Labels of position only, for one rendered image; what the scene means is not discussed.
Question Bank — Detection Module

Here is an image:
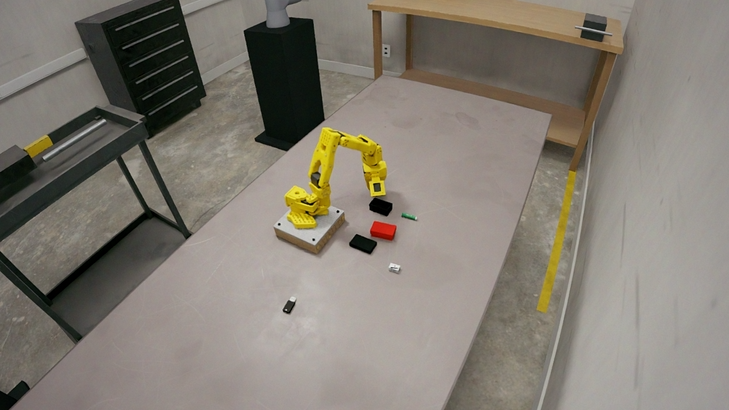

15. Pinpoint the red flat box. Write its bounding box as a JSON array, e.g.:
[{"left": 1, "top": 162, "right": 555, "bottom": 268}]
[{"left": 370, "top": 221, "right": 396, "bottom": 239}]

